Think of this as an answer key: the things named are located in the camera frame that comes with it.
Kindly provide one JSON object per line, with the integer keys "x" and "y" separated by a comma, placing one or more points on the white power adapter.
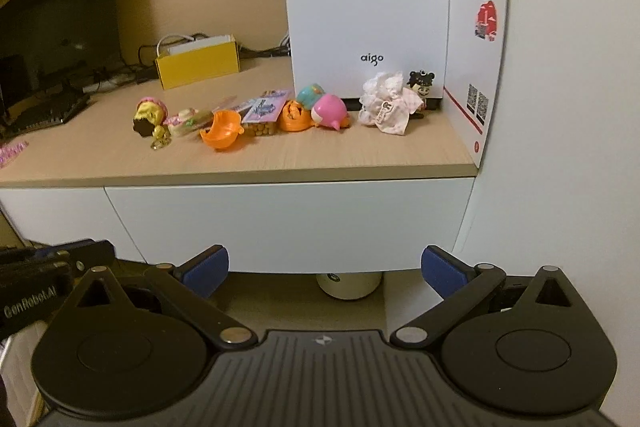
{"x": 112, "y": 81}

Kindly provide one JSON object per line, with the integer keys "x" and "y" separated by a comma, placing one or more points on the black computer monitor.
{"x": 60, "y": 17}

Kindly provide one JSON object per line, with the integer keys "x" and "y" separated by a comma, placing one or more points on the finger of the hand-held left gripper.
{"x": 35, "y": 271}
{"x": 92, "y": 252}

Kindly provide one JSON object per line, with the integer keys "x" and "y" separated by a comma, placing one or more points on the black keyboard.
{"x": 45, "y": 114}

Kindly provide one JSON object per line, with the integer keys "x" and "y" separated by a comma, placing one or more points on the white quilted fabric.
{"x": 15, "y": 357}

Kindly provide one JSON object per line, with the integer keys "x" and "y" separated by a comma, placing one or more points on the teal pink round toy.
{"x": 327, "y": 109}

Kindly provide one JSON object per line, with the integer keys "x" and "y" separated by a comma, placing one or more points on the pink printed packet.
{"x": 262, "y": 109}

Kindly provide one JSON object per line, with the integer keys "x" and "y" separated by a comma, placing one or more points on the yellow cardboard box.
{"x": 200, "y": 68}

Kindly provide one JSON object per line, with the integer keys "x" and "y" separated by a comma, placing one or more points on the orange capsule shell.
{"x": 222, "y": 132}

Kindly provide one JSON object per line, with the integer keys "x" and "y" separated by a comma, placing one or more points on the pink hair clip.
{"x": 11, "y": 155}

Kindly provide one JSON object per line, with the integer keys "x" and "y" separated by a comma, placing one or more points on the black-haired figurine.
{"x": 421, "y": 82}

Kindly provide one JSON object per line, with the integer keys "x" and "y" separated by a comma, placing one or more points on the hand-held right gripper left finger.
{"x": 207, "y": 272}

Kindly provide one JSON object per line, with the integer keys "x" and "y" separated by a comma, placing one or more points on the white inner box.
{"x": 205, "y": 45}

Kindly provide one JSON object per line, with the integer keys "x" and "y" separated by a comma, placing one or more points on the orange pumpkin toy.
{"x": 295, "y": 117}

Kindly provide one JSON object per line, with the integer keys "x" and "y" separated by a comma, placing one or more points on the white desk front panel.
{"x": 60, "y": 217}

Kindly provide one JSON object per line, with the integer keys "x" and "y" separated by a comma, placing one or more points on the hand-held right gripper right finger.
{"x": 440, "y": 272}

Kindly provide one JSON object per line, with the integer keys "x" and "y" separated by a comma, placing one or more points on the cream round stool base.
{"x": 350, "y": 285}

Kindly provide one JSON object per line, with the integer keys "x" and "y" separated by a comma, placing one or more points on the white card red print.
{"x": 480, "y": 72}

